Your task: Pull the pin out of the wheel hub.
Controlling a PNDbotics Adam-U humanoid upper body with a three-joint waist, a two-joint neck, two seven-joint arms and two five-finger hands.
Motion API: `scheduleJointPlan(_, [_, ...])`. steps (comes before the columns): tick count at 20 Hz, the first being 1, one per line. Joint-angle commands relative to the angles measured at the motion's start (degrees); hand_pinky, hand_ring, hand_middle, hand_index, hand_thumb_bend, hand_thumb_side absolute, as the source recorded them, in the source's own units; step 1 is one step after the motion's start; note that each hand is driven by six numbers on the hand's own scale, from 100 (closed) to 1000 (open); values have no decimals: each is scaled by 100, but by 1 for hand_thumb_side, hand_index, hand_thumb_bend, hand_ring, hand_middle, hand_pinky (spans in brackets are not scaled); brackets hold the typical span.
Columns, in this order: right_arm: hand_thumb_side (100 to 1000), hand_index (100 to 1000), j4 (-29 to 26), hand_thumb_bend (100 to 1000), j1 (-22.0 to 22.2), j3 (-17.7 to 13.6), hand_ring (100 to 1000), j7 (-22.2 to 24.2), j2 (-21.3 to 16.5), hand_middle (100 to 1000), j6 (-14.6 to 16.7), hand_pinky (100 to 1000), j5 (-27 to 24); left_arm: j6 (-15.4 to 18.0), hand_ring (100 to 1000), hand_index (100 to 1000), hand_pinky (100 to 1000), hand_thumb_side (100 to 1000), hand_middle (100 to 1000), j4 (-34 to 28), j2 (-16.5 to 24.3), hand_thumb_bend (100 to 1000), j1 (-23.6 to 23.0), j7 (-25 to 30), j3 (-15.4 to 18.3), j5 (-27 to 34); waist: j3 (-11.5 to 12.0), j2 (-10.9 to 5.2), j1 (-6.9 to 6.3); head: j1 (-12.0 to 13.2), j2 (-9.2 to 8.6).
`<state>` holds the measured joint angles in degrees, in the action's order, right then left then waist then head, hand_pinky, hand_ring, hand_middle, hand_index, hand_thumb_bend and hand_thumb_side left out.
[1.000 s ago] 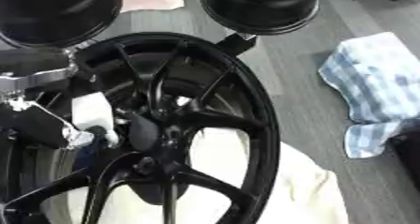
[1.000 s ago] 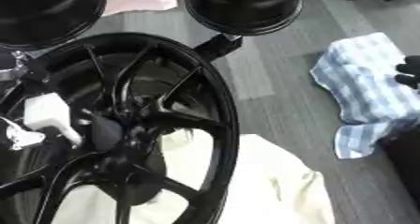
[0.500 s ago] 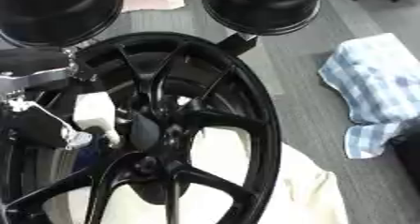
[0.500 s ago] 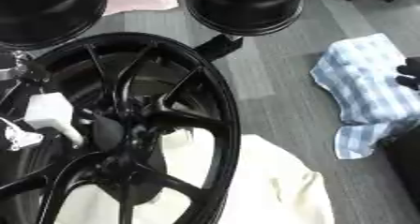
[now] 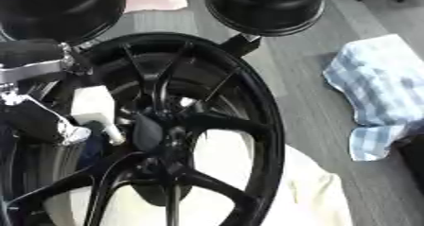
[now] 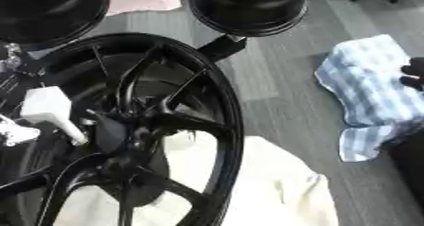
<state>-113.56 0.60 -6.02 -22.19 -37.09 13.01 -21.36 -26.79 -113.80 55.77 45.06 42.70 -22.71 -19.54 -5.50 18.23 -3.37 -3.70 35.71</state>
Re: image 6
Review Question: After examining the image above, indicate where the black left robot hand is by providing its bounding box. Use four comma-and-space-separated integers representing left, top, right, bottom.
0, 71, 44, 148

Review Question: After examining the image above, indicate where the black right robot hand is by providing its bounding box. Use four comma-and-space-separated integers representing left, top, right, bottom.
398, 56, 424, 93

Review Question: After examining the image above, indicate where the black spoked wheel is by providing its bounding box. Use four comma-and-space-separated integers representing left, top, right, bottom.
0, 32, 247, 226

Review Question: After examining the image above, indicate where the white pin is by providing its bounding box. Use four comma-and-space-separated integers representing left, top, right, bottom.
20, 85, 92, 147

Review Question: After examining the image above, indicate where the blue white striped cloth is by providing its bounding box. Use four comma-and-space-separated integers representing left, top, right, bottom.
312, 33, 424, 164

